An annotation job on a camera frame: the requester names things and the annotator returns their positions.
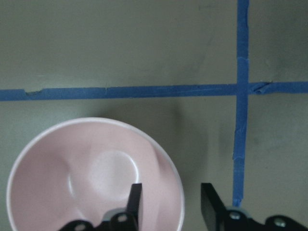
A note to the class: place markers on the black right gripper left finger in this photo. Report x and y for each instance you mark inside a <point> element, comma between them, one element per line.
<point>127,220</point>

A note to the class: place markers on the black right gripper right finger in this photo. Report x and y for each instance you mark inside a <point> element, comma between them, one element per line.
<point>218,217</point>

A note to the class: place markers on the pink bowl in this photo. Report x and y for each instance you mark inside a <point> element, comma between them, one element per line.
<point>84,168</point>

